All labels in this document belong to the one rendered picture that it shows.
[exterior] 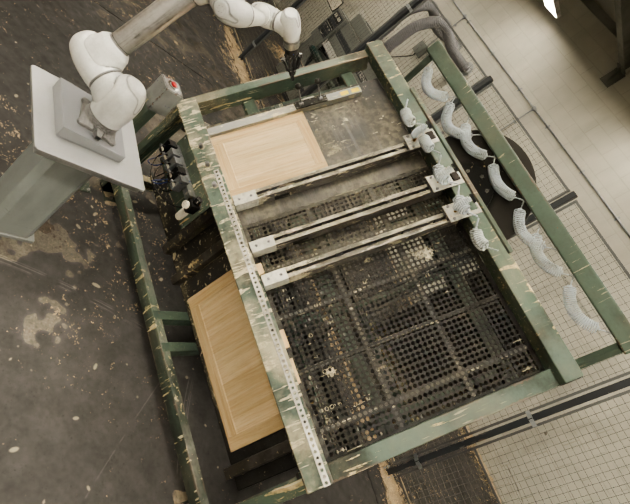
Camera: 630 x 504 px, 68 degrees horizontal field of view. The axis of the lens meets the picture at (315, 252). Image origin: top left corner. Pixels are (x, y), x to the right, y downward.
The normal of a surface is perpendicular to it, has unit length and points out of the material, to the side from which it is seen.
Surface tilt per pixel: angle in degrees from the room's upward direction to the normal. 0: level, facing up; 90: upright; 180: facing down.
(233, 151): 54
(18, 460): 0
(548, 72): 90
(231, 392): 90
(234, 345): 90
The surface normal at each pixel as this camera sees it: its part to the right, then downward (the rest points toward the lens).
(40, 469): 0.77, -0.50
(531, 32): -0.56, -0.23
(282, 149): 0.02, -0.41
